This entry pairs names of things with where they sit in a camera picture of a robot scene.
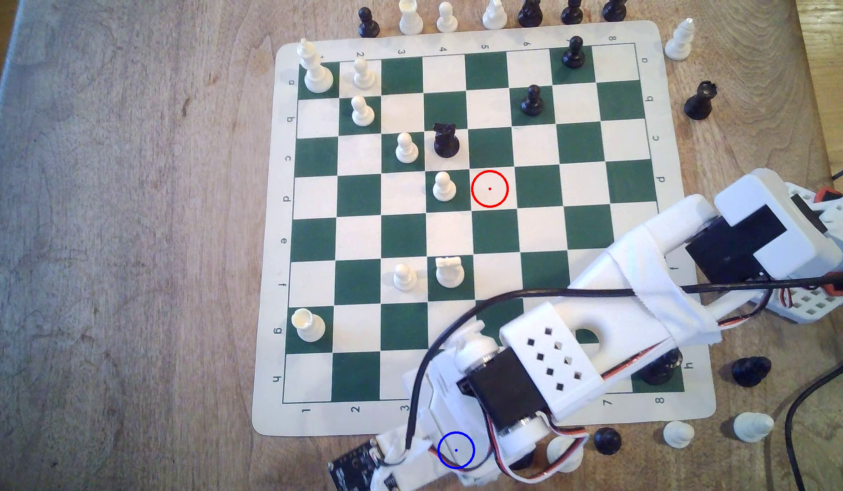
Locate green and white chess mat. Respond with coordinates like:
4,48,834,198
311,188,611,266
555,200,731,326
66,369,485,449
251,20,717,437

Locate white chess piece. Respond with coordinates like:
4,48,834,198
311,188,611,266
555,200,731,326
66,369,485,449
399,0,424,35

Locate black chess knight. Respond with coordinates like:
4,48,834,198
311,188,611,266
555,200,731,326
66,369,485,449
731,356,772,388
433,123,461,159

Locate black table cable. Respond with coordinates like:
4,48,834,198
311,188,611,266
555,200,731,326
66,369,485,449
785,355,843,491

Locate red white black wrist wires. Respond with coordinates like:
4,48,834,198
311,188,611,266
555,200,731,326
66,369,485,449
486,409,590,486

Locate tall white chess king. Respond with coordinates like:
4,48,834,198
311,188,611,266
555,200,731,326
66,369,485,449
296,39,334,94

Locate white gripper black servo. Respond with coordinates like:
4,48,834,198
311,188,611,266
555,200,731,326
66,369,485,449
370,321,559,491

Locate black camera cable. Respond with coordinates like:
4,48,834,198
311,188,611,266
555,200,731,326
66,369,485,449
404,269,843,469

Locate white chess knight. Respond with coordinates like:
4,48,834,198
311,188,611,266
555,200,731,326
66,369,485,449
733,412,775,443

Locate white tape wrap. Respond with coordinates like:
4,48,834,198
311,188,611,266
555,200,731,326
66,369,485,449
608,224,724,346

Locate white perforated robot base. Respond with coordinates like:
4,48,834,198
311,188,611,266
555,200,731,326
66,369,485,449
763,183,843,323

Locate red white black base wires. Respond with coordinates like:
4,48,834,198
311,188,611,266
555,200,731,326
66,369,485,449
718,285,804,330

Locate black camera circuit board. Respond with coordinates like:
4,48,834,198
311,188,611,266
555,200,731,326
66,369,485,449
327,439,383,491

